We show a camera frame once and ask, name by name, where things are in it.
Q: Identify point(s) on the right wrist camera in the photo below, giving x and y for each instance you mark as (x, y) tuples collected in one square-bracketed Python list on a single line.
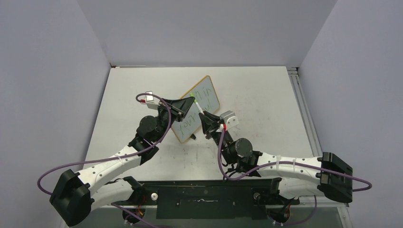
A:
[(230, 119)]

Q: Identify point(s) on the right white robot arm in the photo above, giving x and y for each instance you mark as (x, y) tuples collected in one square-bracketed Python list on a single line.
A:
[(244, 161)]

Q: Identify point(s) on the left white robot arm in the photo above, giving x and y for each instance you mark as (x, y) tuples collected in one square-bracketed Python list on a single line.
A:
[(78, 193)]

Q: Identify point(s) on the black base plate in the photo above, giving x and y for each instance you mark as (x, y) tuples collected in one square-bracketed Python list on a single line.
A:
[(210, 199)]

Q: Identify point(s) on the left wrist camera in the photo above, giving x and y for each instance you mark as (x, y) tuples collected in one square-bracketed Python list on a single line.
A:
[(149, 101)]

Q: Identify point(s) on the yellow framed whiteboard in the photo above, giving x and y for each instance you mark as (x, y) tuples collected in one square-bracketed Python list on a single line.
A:
[(207, 98)]

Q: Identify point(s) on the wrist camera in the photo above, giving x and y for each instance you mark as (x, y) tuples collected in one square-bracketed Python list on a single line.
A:
[(230, 119), (149, 101)]

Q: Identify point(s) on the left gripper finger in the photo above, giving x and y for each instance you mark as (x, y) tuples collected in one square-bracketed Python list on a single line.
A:
[(183, 109), (173, 104)]

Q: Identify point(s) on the white green marker pen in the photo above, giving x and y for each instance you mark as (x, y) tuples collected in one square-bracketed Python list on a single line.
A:
[(199, 107)]

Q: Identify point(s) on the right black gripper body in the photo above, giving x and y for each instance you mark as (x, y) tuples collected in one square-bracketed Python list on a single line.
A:
[(216, 135)]

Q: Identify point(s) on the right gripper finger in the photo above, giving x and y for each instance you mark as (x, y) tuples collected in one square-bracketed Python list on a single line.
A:
[(207, 129), (209, 118)]

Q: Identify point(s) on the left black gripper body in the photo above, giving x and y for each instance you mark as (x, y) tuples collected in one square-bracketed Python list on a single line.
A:
[(163, 119)]

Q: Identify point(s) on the aluminium rail frame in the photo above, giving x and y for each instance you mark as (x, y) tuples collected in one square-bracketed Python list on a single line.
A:
[(307, 119)]

